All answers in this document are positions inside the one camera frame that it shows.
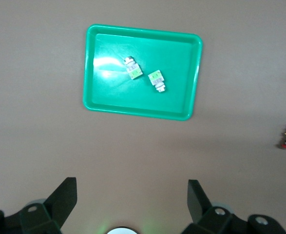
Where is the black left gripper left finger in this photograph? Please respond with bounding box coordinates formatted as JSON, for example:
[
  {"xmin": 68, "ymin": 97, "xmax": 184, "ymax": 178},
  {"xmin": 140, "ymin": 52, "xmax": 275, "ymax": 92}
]
[{"xmin": 18, "ymin": 177, "xmax": 77, "ymax": 234}]

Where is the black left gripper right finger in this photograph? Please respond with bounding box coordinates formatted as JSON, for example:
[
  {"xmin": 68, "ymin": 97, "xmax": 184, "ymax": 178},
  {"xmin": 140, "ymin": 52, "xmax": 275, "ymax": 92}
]
[{"xmin": 181, "ymin": 179, "xmax": 250, "ymax": 234}]

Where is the green white push button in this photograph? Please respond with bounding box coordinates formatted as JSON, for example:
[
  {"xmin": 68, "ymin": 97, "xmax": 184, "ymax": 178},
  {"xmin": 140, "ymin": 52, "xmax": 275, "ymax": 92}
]
[
  {"xmin": 123, "ymin": 56, "xmax": 144, "ymax": 81},
  {"xmin": 147, "ymin": 69, "xmax": 169, "ymax": 94}
]

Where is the brown table mat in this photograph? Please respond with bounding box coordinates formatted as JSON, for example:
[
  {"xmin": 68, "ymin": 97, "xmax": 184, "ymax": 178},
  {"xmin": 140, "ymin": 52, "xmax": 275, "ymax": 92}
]
[{"xmin": 0, "ymin": 0, "xmax": 286, "ymax": 234}]

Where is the green plastic tray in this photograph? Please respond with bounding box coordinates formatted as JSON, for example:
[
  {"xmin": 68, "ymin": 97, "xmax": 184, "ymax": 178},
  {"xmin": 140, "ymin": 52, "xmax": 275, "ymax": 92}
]
[{"xmin": 81, "ymin": 23, "xmax": 204, "ymax": 122}]

